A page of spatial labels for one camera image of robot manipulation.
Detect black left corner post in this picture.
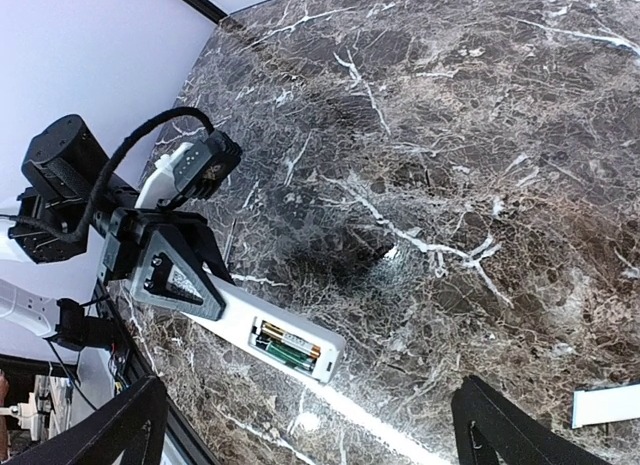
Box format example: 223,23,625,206
180,0,228,25

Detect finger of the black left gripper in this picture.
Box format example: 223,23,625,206
182,220,233,284
129,224,225,321

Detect white battery cover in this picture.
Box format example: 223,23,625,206
571,384,640,429

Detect white remote control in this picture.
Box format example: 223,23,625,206
188,275,346,384

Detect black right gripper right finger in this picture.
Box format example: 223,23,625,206
451,375,605,465

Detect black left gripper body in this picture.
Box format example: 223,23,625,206
97,207,164,285

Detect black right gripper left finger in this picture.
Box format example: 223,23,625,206
8,375,168,465

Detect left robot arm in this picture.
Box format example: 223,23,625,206
4,107,242,321

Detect green AAA battery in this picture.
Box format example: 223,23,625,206
256,335,315,373

